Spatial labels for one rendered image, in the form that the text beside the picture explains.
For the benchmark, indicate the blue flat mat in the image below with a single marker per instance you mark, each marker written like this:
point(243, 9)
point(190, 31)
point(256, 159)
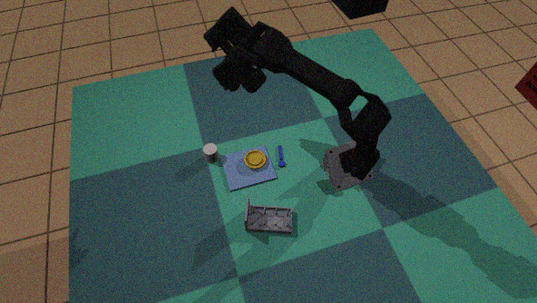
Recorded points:
point(239, 175)

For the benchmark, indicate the yellow round plate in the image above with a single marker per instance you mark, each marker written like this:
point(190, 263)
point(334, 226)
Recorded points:
point(255, 159)

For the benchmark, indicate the dark blue rod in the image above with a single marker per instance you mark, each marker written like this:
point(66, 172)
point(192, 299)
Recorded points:
point(280, 163)

